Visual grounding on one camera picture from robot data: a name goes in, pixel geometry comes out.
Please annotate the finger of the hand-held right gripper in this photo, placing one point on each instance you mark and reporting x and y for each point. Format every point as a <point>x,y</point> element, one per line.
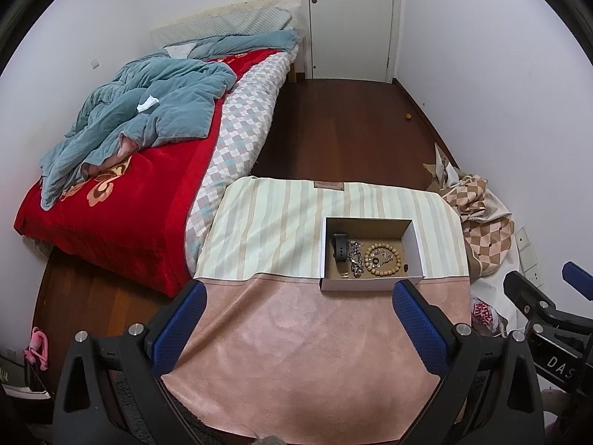
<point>579,277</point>
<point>532,297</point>

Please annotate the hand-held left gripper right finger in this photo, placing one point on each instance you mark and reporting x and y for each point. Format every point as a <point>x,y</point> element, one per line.
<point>417,329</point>

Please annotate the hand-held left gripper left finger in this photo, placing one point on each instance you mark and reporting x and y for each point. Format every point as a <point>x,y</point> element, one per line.
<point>183,324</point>

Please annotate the white cardboard box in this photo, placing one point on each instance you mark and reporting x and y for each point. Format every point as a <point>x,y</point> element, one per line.
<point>370,284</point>

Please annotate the black smart watch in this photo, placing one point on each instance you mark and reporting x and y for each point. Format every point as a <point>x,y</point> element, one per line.
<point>340,243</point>

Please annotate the person's right forearm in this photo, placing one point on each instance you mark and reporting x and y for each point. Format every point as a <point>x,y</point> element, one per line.
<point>556,408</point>

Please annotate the white power strip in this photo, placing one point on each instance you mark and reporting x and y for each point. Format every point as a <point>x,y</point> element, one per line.
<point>530,259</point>

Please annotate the white cloth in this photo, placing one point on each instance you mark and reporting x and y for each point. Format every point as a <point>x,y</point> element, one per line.
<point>495,287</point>

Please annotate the red printed plastic bag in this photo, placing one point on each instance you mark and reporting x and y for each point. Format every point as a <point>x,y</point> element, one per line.
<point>484,313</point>

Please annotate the brown checkered cloth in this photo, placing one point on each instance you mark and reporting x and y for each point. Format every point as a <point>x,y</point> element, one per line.
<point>482,231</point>

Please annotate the pink and striped tablecloth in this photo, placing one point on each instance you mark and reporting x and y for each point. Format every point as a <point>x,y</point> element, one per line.
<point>296,343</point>

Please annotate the red floral blanket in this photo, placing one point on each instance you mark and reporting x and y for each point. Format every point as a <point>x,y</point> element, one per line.
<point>139,213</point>

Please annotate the pink plastic hanger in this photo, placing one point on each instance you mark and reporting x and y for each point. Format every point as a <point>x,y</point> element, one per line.
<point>37,350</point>

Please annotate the dark sneaker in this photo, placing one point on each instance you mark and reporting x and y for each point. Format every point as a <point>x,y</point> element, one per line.
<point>18,382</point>

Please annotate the checkered bed sheet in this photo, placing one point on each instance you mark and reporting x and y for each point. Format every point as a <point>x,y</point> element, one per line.
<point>245,120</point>

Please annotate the white tissue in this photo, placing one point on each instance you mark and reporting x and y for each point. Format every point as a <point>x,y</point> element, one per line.
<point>147,103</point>

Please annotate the blue quilt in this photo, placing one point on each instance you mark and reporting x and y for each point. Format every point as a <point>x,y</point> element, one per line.
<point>176,88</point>

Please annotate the pale pillow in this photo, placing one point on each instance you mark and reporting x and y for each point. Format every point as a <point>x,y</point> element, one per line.
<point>231,21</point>

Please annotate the white door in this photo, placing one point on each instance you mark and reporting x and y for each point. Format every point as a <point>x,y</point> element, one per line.
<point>352,23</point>

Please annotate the wooden bed frame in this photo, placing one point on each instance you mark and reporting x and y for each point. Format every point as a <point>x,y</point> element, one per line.
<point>299,62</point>

